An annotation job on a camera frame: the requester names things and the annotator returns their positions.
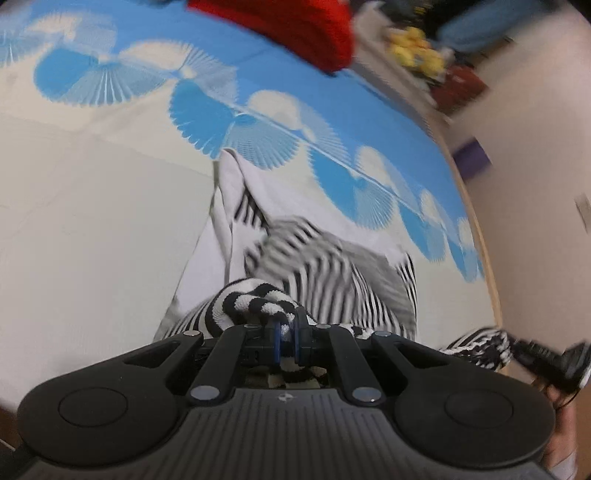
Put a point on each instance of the blue white printed bed sheet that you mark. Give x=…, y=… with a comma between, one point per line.
x=92, y=207

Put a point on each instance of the yellow plush toy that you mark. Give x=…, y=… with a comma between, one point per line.
x=404, y=44
x=431, y=60

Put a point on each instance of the striped top with white vest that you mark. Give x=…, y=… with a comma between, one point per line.
x=323, y=272

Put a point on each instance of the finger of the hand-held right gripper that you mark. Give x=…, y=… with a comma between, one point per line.
x=531, y=353

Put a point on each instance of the red-brown cushion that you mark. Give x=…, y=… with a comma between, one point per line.
x=461, y=90

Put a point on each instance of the red blanket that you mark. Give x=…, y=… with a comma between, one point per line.
x=286, y=27

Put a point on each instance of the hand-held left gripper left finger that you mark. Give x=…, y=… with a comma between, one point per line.
x=276, y=344

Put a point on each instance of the purple board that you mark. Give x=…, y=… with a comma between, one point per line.
x=472, y=158

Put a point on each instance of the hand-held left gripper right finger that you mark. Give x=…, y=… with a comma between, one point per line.
x=298, y=339

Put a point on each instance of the person's right forearm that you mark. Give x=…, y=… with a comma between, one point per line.
x=563, y=434

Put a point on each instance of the wooden bed frame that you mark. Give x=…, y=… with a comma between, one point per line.
x=480, y=240

